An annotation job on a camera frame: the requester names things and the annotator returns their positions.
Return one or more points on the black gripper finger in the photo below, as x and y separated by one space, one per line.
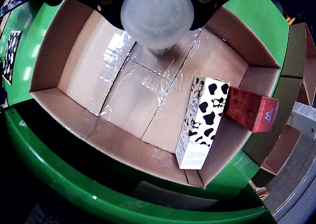
207 1
108 1

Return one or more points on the flattened patterned carton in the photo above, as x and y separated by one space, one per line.
11 58

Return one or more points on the shallow cardboard tray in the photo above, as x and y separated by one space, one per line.
128 105

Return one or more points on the white bottle teal label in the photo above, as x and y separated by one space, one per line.
158 16

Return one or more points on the cow print carton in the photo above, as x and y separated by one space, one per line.
205 120

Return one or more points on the white d'Alba carton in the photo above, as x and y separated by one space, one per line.
304 120

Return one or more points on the red small carton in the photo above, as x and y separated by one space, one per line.
249 107

